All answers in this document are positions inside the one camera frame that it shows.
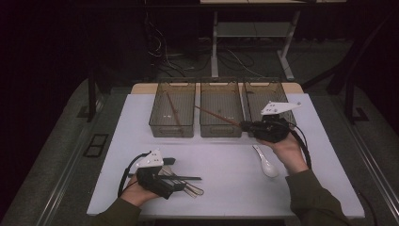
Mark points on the brown wooden chopstick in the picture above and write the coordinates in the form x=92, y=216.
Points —
x=174, y=113
x=216, y=115

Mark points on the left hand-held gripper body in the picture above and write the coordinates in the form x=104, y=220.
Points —
x=153, y=180

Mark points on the person's right hand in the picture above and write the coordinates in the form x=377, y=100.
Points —
x=290, y=153

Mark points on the black floor socket frame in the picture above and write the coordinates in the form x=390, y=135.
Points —
x=96, y=146

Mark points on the black metal stand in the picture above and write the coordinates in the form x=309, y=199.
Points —
x=349, y=94

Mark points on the white ceramic spoon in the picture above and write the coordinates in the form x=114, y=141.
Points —
x=269, y=169

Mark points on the translucent grey plastic bin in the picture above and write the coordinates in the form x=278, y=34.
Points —
x=219, y=94
x=257, y=97
x=163, y=106

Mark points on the metal floor rail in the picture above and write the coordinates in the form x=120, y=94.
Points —
x=378, y=175
x=64, y=175

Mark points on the white metal desk frame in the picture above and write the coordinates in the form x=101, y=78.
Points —
x=214, y=47

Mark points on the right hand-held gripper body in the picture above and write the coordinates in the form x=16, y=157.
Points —
x=269, y=130

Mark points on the metal table knife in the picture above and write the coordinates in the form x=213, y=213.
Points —
x=196, y=190

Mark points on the person's left hand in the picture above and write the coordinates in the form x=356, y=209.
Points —
x=136, y=193

